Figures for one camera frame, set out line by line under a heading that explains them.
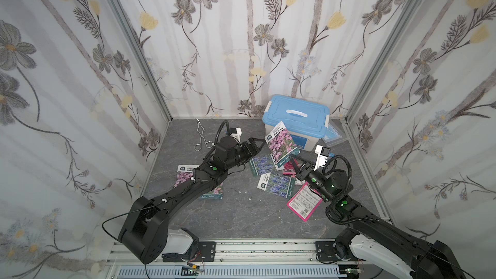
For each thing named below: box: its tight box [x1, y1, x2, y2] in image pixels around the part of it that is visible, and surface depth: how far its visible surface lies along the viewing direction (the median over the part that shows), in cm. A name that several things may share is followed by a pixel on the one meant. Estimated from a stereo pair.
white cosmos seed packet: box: [200, 182, 224, 200], surface depth 90 cm
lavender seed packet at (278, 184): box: [257, 172, 296, 199], surface depth 95 cm
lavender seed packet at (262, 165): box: [249, 153, 278, 177], surface depth 100 cm
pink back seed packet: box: [286, 181, 324, 223], surface depth 88 cm
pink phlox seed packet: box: [264, 120, 301, 171], surface depth 77 cm
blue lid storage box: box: [262, 94, 331, 151], surface depth 100 cm
